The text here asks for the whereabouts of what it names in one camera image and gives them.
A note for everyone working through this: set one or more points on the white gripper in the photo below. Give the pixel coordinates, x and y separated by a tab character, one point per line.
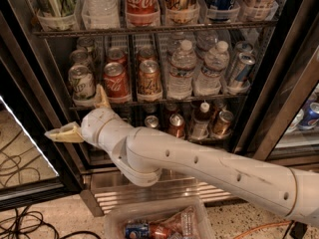
91	123

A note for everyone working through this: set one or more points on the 7up can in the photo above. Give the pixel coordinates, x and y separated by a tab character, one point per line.
89	44
81	57
82	82

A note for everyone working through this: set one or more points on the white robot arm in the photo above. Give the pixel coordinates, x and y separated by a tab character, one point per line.
141	153

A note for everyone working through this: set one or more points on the front red coca-cola can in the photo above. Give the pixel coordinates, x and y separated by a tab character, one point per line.
116	80

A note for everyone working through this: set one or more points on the red coca-cola can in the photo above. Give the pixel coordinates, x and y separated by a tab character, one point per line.
116	54
116	80

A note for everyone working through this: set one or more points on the bottom shelf pepsi can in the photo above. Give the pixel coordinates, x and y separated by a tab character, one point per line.
152	122

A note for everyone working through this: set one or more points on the rear red coca-cola can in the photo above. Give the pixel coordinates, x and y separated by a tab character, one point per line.
116	54

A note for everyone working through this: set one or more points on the front orange soda can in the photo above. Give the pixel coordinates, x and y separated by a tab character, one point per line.
149	78

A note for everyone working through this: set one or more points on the orange soda can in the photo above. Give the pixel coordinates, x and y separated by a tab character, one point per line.
147	53
149	78

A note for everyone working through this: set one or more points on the steel fridge base grille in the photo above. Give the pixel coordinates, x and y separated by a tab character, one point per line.
108	189

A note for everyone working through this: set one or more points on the open glass fridge door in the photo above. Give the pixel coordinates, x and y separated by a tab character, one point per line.
32	168

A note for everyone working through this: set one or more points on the rear orange soda can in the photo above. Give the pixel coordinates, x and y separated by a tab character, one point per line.
147	53

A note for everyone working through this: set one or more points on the bottom shelf red can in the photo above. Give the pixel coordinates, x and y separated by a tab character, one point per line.
176	126

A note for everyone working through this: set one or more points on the top shelf clear water bottle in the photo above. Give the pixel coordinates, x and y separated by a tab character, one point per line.
102	14

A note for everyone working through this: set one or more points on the bottom shelf small brown bottle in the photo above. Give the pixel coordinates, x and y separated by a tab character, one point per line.
200	121

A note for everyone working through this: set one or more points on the pepsi can in bin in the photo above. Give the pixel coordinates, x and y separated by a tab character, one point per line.
137	230

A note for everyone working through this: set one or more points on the top shelf coca-cola bottle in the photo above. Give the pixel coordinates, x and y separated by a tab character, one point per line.
140	11

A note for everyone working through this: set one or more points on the bottom shelf orange can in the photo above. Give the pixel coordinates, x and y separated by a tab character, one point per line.
222	124

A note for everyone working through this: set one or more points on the shelf orange can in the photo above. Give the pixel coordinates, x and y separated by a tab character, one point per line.
222	124
181	11

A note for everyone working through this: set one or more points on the top shelf orange can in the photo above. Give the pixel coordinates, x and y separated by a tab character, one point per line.
181	11

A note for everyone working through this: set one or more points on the front slim silver blue can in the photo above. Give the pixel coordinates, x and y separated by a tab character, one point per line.
240	70

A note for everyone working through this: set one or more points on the slim silver blue can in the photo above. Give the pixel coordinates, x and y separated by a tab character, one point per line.
240	47
240	70

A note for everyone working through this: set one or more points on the rear slim silver blue can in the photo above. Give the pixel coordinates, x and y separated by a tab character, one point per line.
240	47

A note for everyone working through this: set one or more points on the pepsi can behind right door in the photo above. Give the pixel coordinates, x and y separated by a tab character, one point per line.
311	116

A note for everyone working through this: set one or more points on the front left water bottle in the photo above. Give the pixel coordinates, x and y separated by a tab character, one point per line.
181	68

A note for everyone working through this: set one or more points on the rear left water bottle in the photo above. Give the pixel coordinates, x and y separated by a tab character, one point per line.
173	42

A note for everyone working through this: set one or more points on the front right water bottle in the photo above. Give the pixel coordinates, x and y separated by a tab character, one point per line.
215	62

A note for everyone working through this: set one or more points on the rear right water bottle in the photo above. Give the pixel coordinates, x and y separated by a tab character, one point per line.
205	40

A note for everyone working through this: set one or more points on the clear plastic bin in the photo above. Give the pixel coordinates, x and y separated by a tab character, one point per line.
156	211

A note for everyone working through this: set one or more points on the plastic bottle in bin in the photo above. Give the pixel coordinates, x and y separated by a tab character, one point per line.
182	225

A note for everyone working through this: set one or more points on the black power plug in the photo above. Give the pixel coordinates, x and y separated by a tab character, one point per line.
298	230

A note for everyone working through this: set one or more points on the middle wire shelf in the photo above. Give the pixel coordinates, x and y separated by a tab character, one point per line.
163	101

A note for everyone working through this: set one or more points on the wire shelf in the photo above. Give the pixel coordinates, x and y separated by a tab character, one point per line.
152	30
163	101

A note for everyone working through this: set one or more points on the upper wire shelf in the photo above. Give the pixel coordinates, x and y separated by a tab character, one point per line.
152	30

